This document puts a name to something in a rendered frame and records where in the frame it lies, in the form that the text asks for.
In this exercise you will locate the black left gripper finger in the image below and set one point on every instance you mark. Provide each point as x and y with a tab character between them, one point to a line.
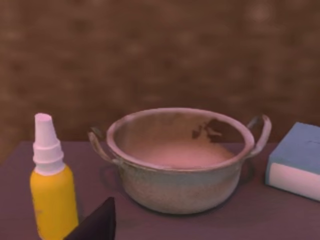
98	223

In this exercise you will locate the yellow bottle with white cap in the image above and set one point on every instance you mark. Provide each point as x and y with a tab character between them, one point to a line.
53	195

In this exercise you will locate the blue hardcover book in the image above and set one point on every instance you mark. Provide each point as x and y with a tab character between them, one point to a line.
297	160

